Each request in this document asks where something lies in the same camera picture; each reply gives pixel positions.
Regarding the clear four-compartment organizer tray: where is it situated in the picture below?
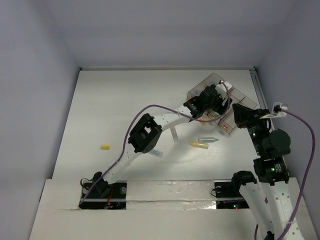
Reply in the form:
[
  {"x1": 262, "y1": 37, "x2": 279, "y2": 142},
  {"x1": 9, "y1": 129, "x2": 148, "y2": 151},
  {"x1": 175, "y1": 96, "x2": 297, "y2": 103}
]
[{"x1": 187, "y1": 73, "x2": 257, "y2": 134}]

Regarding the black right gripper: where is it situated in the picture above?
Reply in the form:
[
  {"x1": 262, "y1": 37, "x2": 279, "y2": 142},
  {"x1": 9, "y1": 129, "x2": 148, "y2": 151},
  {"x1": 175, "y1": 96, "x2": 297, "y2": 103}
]
[{"x1": 232, "y1": 102, "x2": 271, "y2": 155}]

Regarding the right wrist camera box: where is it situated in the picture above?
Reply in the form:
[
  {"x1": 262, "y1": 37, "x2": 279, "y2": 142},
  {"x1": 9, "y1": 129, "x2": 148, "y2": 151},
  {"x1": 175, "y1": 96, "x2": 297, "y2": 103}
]
[{"x1": 260, "y1": 102, "x2": 288, "y2": 120}]

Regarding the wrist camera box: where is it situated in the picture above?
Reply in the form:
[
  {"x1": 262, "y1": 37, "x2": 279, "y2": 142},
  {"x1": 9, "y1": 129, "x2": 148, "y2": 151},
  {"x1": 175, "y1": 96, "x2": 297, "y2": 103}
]
[
  {"x1": 215, "y1": 80, "x2": 234, "y2": 99},
  {"x1": 260, "y1": 102, "x2": 288, "y2": 120}
]

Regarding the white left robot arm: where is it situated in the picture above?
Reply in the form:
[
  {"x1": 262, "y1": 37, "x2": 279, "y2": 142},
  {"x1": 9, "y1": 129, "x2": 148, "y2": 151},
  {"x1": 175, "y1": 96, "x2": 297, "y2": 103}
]
[{"x1": 79, "y1": 81, "x2": 234, "y2": 205}]

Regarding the yellow highlighter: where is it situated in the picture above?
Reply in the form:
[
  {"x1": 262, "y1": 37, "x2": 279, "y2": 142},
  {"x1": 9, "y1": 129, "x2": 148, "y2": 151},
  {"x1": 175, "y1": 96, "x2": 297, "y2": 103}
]
[{"x1": 188, "y1": 141, "x2": 209, "y2": 149}]

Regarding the orange tip grey highlighter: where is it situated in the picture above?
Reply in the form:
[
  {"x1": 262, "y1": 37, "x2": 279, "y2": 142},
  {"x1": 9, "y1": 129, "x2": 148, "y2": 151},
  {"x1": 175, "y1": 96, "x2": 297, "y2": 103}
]
[{"x1": 170, "y1": 126, "x2": 179, "y2": 143}]

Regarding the blue highlighter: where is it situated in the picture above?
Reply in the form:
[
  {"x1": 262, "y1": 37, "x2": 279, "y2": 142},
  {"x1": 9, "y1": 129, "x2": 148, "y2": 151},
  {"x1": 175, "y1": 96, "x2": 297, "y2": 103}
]
[{"x1": 149, "y1": 149, "x2": 163, "y2": 158}]

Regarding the green uncapped highlighter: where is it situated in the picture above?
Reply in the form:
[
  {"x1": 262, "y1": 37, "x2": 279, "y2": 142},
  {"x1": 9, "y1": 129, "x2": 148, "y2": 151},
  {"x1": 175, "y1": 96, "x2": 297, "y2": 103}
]
[{"x1": 197, "y1": 136, "x2": 219, "y2": 143}]

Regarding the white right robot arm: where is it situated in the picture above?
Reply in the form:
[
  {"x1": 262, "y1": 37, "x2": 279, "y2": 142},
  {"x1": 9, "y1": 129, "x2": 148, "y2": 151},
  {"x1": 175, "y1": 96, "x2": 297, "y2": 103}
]
[{"x1": 230, "y1": 103, "x2": 304, "y2": 240}]

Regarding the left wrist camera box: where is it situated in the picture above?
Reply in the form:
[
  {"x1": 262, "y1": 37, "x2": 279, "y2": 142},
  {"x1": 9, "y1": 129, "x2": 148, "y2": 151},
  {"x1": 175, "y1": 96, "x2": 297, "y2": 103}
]
[{"x1": 215, "y1": 80, "x2": 234, "y2": 99}]

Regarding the yellow highlighter cap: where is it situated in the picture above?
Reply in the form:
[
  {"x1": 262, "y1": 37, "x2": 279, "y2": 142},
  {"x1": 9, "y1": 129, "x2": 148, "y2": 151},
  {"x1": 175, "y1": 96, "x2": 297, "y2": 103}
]
[{"x1": 100, "y1": 144, "x2": 110, "y2": 150}]

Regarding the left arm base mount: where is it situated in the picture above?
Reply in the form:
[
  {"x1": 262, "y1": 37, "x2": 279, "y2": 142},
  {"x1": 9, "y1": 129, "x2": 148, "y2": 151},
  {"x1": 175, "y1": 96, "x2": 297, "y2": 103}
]
[{"x1": 78, "y1": 172, "x2": 127, "y2": 210}]

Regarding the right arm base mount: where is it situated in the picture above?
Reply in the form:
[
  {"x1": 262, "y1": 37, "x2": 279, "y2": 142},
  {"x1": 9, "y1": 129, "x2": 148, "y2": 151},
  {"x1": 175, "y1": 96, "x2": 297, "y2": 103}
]
[{"x1": 210, "y1": 170, "x2": 257, "y2": 210}]

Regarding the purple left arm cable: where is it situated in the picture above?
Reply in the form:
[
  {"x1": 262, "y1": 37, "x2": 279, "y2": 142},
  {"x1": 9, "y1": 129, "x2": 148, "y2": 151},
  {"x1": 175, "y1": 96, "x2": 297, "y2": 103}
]
[{"x1": 79, "y1": 81, "x2": 233, "y2": 208}]

